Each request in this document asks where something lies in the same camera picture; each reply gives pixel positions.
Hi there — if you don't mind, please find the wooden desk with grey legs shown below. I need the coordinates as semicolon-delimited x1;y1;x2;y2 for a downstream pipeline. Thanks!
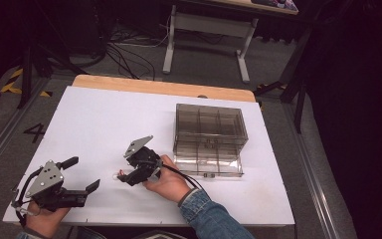
161;0;300;84

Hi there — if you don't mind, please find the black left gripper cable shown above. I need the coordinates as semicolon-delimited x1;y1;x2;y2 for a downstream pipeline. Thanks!
10;166;45;227

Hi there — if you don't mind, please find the aluminium floor rail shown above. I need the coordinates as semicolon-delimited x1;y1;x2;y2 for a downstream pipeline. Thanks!
0;78;49;186
281;99;342;239

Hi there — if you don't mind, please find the white table board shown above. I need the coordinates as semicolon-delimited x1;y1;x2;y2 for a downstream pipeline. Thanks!
2;85;295;227

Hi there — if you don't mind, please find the person's right hand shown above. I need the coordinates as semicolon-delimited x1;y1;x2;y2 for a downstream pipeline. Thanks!
142;153;193;203

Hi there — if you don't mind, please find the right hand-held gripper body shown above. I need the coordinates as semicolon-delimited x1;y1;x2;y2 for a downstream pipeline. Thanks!
123;134;163;182

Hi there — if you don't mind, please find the black metal stand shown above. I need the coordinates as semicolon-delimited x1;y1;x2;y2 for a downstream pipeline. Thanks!
254;26;314;134
15;0;93;111

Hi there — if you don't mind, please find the smoky clear drawer organizer case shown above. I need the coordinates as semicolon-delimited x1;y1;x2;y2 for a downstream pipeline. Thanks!
173;103;249;157

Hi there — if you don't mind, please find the black floor cable bundle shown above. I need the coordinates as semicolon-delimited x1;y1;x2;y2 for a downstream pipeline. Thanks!
103;31;157;81

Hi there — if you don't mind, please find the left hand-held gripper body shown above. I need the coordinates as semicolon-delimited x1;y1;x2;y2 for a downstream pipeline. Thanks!
24;159;91;213

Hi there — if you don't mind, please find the white floor cable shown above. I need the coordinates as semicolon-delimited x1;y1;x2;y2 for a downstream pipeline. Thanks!
111;14;173;50

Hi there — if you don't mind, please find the person's left hand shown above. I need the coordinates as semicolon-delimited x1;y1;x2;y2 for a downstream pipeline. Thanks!
24;200;71;238

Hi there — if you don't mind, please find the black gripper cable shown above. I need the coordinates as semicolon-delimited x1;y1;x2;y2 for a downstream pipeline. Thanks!
159;162;211;194
10;166;45;227

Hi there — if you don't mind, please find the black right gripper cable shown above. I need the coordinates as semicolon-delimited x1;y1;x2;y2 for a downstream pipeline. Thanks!
159;162;211;194

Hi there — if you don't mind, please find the wooden table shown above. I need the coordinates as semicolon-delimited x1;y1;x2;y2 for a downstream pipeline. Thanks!
72;74;257;104

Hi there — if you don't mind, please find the dark patterned cloth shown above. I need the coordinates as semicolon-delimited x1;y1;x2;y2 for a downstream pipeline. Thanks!
251;0;298;12

